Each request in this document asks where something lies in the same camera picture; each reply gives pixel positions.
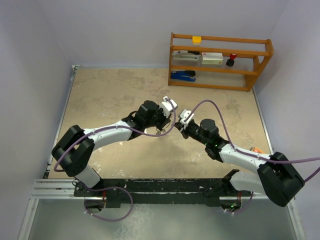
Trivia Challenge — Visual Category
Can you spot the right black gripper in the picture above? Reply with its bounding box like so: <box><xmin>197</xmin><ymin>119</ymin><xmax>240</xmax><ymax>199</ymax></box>
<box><xmin>173</xmin><ymin>121</ymin><xmax>209</xmax><ymax>146</ymax></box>

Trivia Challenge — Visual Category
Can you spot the metal keyring with keys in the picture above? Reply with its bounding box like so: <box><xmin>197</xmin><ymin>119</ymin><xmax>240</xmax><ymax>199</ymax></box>
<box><xmin>155</xmin><ymin>128</ymin><xmax>167</xmax><ymax>136</ymax></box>

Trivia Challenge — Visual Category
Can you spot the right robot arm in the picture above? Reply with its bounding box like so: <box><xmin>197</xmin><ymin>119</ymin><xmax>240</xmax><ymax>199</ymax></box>
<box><xmin>174</xmin><ymin>118</ymin><xmax>305</xmax><ymax>207</ymax></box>

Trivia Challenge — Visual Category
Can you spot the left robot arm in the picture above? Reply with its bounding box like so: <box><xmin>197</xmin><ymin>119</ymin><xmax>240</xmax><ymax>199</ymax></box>
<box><xmin>51</xmin><ymin>96</ymin><xmax>178</xmax><ymax>196</ymax></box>

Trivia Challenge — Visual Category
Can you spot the orange key tag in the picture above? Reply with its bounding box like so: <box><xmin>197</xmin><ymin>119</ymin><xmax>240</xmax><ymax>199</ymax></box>
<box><xmin>250</xmin><ymin>147</ymin><xmax>264</xmax><ymax>154</ymax></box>

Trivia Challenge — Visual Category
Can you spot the blue stapler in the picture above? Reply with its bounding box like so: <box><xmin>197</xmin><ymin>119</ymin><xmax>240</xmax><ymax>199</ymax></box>
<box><xmin>170</xmin><ymin>70</ymin><xmax>196</xmax><ymax>82</ymax></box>

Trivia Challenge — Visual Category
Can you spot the grey stapler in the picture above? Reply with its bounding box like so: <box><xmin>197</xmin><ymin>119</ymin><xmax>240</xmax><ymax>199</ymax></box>
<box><xmin>171</xmin><ymin>50</ymin><xmax>200</xmax><ymax>62</ymax></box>

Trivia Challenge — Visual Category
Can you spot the wooden shelf rack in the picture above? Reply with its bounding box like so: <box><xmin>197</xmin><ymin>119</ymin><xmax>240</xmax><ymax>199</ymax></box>
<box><xmin>168</xmin><ymin>33</ymin><xmax>274</xmax><ymax>92</ymax></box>

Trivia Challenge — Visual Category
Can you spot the black red bottle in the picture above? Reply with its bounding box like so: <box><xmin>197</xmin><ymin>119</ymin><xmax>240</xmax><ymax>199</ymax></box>
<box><xmin>226</xmin><ymin>53</ymin><xmax>237</xmax><ymax>67</ymax></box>

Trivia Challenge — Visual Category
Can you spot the white red box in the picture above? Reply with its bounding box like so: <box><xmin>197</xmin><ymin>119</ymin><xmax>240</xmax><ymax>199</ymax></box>
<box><xmin>201</xmin><ymin>52</ymin><xmax>223</xmax><ymax>65</ymax></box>

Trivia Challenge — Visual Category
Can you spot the yellow cap container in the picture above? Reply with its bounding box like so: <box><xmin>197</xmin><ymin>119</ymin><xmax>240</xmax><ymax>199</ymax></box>
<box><xmin>191</xmin><ymin>36</ymin><xmax>202</xmax><ymax>46</ymax></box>

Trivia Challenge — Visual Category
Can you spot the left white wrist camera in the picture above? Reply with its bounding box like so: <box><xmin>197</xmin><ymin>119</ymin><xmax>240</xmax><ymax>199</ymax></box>
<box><xmin>159</xmin><ymin>96</ymin><xmax>178</xmax><ymax>119</ymax></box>

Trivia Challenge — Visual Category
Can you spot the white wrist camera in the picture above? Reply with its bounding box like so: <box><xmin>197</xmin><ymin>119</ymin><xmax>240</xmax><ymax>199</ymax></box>
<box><xmin>178</xmin><ymin>109</ymin><xmax>195</xmax><ymax>130</ymax></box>
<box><xmin>159</xmin><ymin>96</ymin><xmax>178</xmax><ymax>119</ymax></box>

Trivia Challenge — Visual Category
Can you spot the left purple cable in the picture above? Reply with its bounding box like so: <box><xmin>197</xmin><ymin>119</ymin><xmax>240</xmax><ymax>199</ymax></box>
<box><xmin>53</xmin><ymin>98</ymin><xmax>178</xmax><ymax>173</ymax></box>

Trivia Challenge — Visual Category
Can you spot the purple cable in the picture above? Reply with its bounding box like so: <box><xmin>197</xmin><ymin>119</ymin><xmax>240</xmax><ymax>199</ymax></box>
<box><xmin>184</xmin><ymin>99</ymin><xmax>320</xmax><ymax>186</ymax></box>
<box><xmin>53</xmin><ymin>98</ymin><xmax>178</xmax><ymax>173</ymax></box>

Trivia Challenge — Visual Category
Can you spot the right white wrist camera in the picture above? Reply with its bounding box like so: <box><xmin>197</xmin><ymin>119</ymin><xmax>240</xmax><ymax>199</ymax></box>
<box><xmin>178</xmin><ymin>109</ymin><xmax>195</xmax><ymax>130</ymax></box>

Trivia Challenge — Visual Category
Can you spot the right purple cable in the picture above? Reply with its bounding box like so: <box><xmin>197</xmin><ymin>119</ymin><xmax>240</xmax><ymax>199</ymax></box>
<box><xmin>184</xmin><ymin>99</ymin><xmax>320</xmax><ymax>186</ymax></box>

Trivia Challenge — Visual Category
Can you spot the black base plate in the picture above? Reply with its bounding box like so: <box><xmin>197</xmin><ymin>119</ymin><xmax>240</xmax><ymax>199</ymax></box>
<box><xmin>73</xmin><ymin>177</ymin><xmax>251</xmax><ymax>212</ymax></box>

